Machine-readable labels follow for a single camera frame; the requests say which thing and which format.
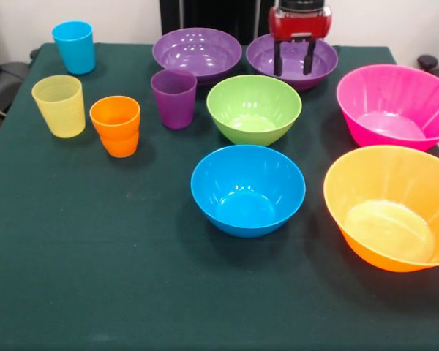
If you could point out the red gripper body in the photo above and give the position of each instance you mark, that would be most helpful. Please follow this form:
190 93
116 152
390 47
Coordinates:
300 23

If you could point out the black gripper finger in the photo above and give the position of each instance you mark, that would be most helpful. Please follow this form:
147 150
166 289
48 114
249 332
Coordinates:
279 56
309 55

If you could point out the purple bowl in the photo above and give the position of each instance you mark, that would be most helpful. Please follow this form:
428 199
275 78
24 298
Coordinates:
195 51
294 78

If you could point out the green bowl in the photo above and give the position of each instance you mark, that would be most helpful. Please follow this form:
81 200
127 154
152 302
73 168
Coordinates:
254 113

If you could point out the pink bowl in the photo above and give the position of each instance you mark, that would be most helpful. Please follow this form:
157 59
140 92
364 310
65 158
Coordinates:
391 109

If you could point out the purple cup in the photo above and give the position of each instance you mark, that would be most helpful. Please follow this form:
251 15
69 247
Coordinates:
173 102

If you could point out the black office chair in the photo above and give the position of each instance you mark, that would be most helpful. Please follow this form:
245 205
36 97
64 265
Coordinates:
3 84
433 67

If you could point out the blue bowl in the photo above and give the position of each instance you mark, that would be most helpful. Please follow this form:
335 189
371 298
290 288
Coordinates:
247 197

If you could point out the orange cup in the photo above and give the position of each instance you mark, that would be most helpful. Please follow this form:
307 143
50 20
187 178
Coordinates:
120 146
115 118

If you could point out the orange bowl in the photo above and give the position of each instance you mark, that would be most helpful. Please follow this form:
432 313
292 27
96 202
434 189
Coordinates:
388 219

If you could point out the blue cup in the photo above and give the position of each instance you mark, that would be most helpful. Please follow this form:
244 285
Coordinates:
75 47

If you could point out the yellow cup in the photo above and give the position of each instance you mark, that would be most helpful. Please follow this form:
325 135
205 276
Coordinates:
60 109

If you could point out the dark green table cloth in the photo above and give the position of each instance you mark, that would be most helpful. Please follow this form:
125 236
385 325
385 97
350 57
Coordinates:
95 237

